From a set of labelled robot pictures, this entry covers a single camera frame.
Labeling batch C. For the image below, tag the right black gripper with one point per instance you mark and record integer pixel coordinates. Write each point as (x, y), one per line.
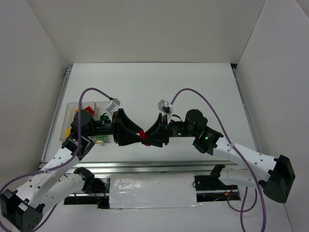
(164, 129)

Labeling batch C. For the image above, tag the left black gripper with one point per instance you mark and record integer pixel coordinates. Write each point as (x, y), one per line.
(116, 127)

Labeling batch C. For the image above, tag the red lego brick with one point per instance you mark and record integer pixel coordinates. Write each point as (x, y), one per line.
(144, 137)

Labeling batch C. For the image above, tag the green lego piece separated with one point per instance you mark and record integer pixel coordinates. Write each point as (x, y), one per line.
(102, 139)

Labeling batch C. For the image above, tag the green printed lego brick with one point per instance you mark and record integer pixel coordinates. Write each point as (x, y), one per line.
(104, 118)

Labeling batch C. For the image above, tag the yellow lego brick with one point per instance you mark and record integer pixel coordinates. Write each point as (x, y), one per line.
(68, 132)

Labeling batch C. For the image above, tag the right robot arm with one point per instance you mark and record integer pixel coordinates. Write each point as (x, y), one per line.
(274, 175)

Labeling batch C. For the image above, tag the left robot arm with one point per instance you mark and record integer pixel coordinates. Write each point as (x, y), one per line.
(25, 206)

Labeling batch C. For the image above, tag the clear container right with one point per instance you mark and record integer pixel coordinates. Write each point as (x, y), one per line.
(100, 110)

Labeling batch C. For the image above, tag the clear container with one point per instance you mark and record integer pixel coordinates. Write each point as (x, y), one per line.
(68, 118)
(100, 110)
(91, 104)

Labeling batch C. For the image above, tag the clear container middle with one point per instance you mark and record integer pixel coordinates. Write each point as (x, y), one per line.
(91, 104)

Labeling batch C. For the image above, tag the clear container left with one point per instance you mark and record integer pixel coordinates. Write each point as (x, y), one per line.
(68, 118)

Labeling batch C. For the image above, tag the white taped panel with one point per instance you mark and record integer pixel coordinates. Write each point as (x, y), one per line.
(135, 191)

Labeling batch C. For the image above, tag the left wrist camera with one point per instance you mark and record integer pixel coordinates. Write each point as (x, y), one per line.
(112, 106)

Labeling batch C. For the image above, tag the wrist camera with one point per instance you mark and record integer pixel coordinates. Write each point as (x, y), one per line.
(112, 106)
(166, 108)

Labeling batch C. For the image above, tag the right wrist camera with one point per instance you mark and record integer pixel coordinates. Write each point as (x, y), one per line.
(166, 108)

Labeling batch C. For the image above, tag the aluminium frame rail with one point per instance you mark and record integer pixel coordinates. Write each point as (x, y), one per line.
(162, 166)

